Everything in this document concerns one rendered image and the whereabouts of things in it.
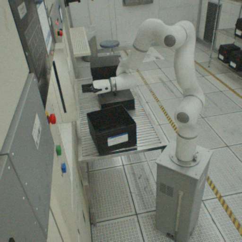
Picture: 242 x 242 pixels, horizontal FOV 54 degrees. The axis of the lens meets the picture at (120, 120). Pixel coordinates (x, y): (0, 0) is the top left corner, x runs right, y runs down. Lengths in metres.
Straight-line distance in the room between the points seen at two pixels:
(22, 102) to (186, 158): 1.11
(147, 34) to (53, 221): 0.92
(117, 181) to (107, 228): 0.49
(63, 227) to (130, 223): 1.24
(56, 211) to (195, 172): 0.87
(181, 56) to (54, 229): 0.93
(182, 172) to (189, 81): 0.55
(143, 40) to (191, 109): 0.42
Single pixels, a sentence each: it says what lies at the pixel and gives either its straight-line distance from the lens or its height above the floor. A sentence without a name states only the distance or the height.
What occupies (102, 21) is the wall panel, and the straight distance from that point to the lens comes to 5.69.
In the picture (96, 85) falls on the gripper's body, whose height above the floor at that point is 1.21.
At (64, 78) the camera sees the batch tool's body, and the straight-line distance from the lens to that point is 1.58.
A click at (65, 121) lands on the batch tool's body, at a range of 1.74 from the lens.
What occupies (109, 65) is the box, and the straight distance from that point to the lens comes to 2.23.
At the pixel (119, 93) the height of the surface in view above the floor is 0.86.
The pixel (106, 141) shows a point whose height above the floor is 0.86.
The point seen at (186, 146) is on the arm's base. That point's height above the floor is 0.89.
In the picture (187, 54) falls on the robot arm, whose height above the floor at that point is 1.41.
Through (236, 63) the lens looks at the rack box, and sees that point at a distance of 4.33.
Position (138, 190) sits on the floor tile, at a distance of 2.33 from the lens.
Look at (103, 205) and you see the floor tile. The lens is 2.26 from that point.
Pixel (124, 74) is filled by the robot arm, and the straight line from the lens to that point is 1.46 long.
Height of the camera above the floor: 1.82
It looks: 34 degrees down
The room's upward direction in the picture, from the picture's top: 5 degrees counter-clockwise
